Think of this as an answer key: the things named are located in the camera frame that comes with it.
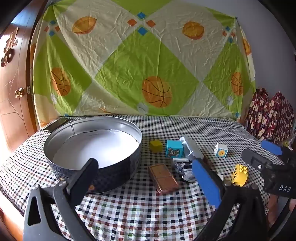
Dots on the brass door knob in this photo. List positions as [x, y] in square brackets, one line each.
[19, 92]

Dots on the blue bear toy block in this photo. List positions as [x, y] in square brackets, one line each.
[174, 149]

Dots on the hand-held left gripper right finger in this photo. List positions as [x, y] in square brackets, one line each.
[205, 180]

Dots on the white sun print block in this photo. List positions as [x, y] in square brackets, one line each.
[221, 152]

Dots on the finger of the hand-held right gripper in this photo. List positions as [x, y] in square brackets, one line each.
[271, 147]
[254, 160]

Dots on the basketball printed bed sheet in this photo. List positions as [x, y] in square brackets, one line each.
[138, 58]

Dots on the person's right hand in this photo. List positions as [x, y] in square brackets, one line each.
[276, 208]

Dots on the checkered tablecloth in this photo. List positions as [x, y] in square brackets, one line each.
[138, 208]

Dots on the clear plastic case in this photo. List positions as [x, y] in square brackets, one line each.
[193, 147]

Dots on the copper makeup palette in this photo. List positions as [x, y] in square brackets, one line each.
[163, 178]

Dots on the gold door ornament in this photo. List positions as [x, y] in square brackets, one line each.
[9, 46]

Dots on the small yellow toy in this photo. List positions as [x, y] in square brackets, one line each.
[286, 143]

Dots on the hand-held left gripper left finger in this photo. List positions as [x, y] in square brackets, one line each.
[85, 178]

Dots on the brown wooden door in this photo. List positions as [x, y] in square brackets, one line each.
[13, 115]

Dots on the round metal tin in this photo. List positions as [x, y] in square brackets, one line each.
[115, 171]

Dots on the yellow cube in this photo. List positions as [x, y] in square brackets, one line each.
[156, 146]

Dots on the yellow face toy block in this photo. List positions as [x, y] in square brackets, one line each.
[238, 176]

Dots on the red plaid bear cloth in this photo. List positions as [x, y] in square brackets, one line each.
[266, 115]

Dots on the black phone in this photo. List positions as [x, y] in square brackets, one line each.
[56, 124]

